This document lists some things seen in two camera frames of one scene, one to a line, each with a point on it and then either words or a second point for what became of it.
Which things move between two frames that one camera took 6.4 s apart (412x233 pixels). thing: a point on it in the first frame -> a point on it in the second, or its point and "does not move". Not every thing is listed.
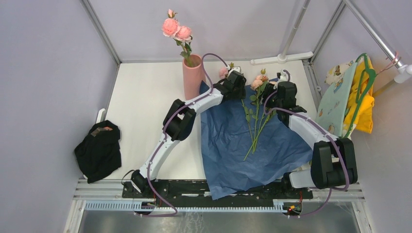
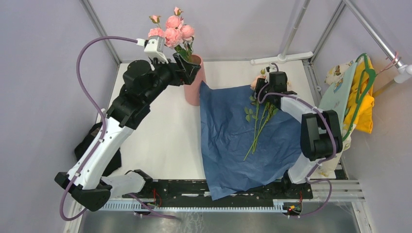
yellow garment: (360, 80) does not move
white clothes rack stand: (283, 58) does not move
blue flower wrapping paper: (246, 145) does not move
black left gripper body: (239, 93) -> (167, 74)
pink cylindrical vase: (194, 74) does not move
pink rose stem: (223, 74) -> (156, 31)
